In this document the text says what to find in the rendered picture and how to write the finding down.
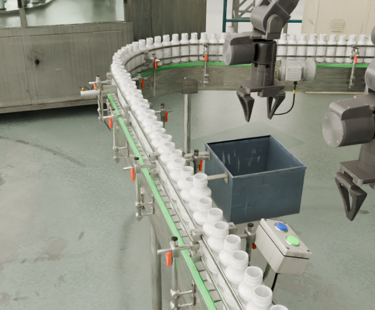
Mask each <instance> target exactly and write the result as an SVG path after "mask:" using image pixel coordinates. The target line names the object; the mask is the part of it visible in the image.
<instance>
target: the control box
mask: <svg viewBox="0 0 375 310"><path fill-rule="evenodd" d="M277 223H283V224H285V225H286V226H287V230H286V231H284V230H281V229H279V228H278V227H276V224H277ZM255 233H256V239H255V242H254V243H255V245H256V246H257V248H258V249H259V250H260V252H261V253H262V255H263V256H264V257H265V259H266V260H267V266H266V269H265V271H264V273H263V281H265V279H266V278H267V277H268V275H269V273H270V270H271V268H272V269H273V270H274V272H275V277H274V281H273V284H272V288H271V290H272V293H273V291H274V287H275V283H276V281H277V276H278V274H292V275H299V276H300V275H301V274H302V272H303V270H304V268H305V267H306V264H307V262H308V260H309V258H310V256H311V255H312V252H311V251H310V250H309V249H308V248H307V247H306V246H305V245H304V243H303V242H302V241H301V240H300V238H299V237H298V236H297V235H296V234H295V233H294V231H293V230H292V229H291V228H290V227H289V226H288V225H287V223H286V222H282V221H275V220H268V219H261V221H260V224H259V226H258V228H257V230H256V232H255ZM288 236H293V237H295V238H297V240H298V241H299V244H297V245H296V244H292V243H291V242H289V241H288V240H287V237H288Z"/></svg>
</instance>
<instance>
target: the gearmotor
mask: <svg viewBox="0 0 375 310"><path fill-rule="evenodd" d="M316 72H317V66H316V62H315V60H300V59H280V60H278V61H277V65H275V72H274V78H276V79H277V80H279V81H294V82H293V84H294V90H293V105H292V107H291V108H290V110H289V111H287V112H285V113H281V114H274V115H282V114H286V113H289V112H290V111H291V110H292V108H293V106H294V97H295V93H296V84H297V81H313V80H314V79H315V76H316Z"/></svg>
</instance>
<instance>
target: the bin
mask: <svg viewBox="0 0 375 310"><path fill-rule="evenodd" d="M204 155H205V156H208V157H209V159H206V160H205V174H206V175H207V179H208V184H207V186H208V187H209V188H210V189H211V198H212V200H213V202H214V203H215V204H216V206H217V208H219V209H220V210H222V212H223V217H224V218H225V219H223V221H225V220H226V221H227V222H228V223H232V222H233V224H234V225H237V224H242V223H248V222H252V221H259V220H261V219H269V218H275V217H282V216H286V215H292V214H297V213H299V212H300V207H301V198H302V190H303V185H304V176H305V171H306V168H307V166H306V165H305V164H304V163H303V162H301V161H300V160H299V159H298V158H297V157H296V156H295V155H294V154H293V153H292V152H291V151H289V150H288V149H287V148H286V147H285V146H283V145H282V144H281V143H280V142H279V141H278V140H277V139H276V138H275V137H274V136H273V135H271V134H269V135H260V136H255V137H245V138H236V139H230V140H221V141H212V142H206V143H205V151H204V152H199V156H204Z"/></svg>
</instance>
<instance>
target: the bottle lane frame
mask: <svg viewBox="0 0 375 310"><path fill-rule="evenodd" d="M109 102H110V106H111V108H115V109H116V115H120V112H119V110H118V109H117V106H116V104H115V102H114V100H113V98H112V97H109ZM116 127H117V144H118V146H119V148H121V147H125V146H126V140H127V141H128V148H125V149H120V151H121V153H122V156H126V155H127V153H126V150H127V149H128V157H126V158H124V161H125V163H126V165H127V167H130V166H133V162H134V157H139V163H140V165H144V164H145V163H144V160H143V158H142V156H141V154H140V152H139V150H138V148H137V147H136V143H135V142H134V141H133V138H132V136H131V134H130V132H129V131H128V128H127V127H126V126H125V124H124V120H123V118H122V117H119V118H117V121H116ZM140 184H141V187H142V190H143V203H148V202H151V194H153V196H154V203H151V204H149V205H144V208H145V210H146V213H151V207H152V205H153V206H154V214H152V215H148V217H149V220H150V222H151V224H152V227H153V229H154V232H155V234H156V236H157V239H158V241H159V244H160V246H161V248H162V249H164V248H170V242H171V241H172V240H171V238H172V237H173V236H176V237H178V245H179V246H180V245H185V243H184V241H183V237H181V235H180V233H179V230H181V229H177V227H176V225H175V223H174V221H173V219H172V216H171V215H170V213H169V211H168V210H169V209H167V207H166V205H165V202H164V201H163V199H162V197H161V195H160V193H159V191H158V189H157V185H155V183H154V180H153V179H152V178H151V176H150V175H149V170H148V168H143V169H141V173H140ZM189 254H190V253H189V251H188V249H186V250H180V256H179V257H178V288H179V291H180V292H186V291H189V290H191V284H192V280H193V281H194V283H195V293H193V292H192V293H193V294H194V296H195V305H194V306H193V305H190V306H186V307H187V310H217V308H216V306H215V303H216V302H218V301H213V300H212V298H211V296H210V292H212V291H213V290H212V291H208V290H207V288H206V286H205V282H206V281H207V280H202V278H201V276H200V272H201V271H198V269H197V267H196V265H195V263H193V262H192V260H191V257H189ZM192 293H189V294H185V295H182V297H183V300H184V303H185V304H187V303H191V295H192Z"/></svg>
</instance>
